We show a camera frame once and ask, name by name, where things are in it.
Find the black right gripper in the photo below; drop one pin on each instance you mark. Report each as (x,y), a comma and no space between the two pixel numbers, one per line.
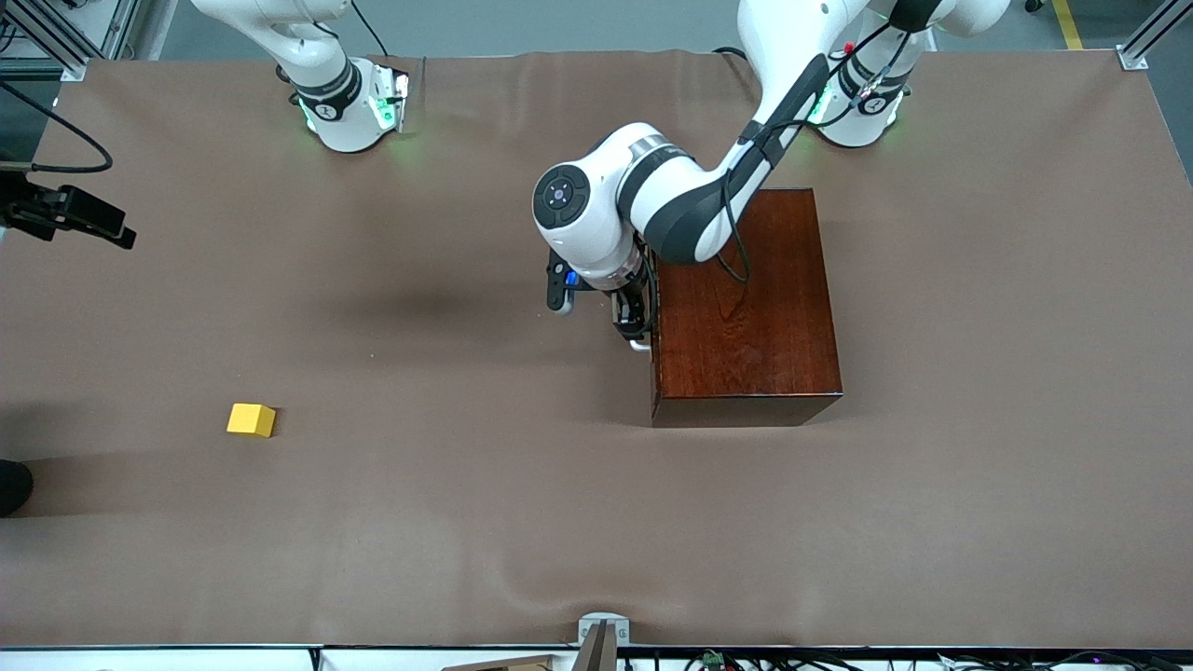
(37,211)

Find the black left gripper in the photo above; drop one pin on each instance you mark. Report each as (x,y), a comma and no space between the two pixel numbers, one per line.
(630,307)

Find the yellow block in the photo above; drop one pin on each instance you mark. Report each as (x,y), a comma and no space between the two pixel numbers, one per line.
(250,421)

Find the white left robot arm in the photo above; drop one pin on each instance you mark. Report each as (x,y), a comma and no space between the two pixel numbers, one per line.
(596,214)

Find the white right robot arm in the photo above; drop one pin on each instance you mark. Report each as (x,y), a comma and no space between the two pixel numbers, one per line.
(335,121)

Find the dark red wooden cabinet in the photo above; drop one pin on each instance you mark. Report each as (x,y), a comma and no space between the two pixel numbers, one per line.
(746,326)

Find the black shoe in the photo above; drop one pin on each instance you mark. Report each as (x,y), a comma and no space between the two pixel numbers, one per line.
(11,486)

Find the brown table mat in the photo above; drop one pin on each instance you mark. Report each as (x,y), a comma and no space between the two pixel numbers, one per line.
(373,540)

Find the light wooden board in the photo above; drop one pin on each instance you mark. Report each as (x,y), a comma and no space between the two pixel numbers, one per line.
(503,664)

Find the yellow floor tape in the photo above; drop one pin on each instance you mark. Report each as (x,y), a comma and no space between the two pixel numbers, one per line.
(1069,28)

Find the aluminium frame structure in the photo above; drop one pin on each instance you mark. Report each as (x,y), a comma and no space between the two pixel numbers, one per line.
(56,51)

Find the aluminium profile post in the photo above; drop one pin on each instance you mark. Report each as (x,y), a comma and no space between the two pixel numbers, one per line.
(1142,47)

